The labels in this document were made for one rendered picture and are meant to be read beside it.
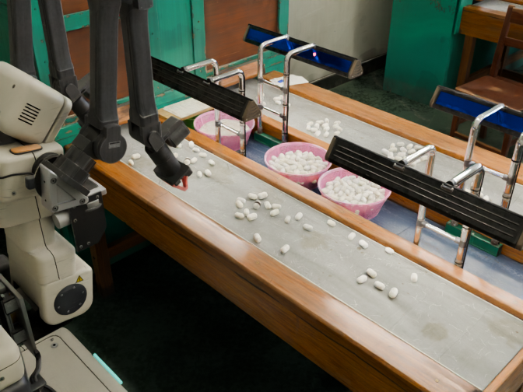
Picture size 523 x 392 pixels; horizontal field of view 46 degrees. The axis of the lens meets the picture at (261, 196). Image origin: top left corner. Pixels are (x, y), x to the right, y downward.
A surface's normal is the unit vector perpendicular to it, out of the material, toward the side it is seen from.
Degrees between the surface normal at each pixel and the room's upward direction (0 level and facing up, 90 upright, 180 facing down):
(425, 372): 0
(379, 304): 0
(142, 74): 90
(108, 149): 90
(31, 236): 90
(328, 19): 90
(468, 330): 0
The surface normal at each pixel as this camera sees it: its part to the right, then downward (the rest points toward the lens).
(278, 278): 0.00, -0.84
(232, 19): 0.70, 0.39
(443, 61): -0.72, 0.37
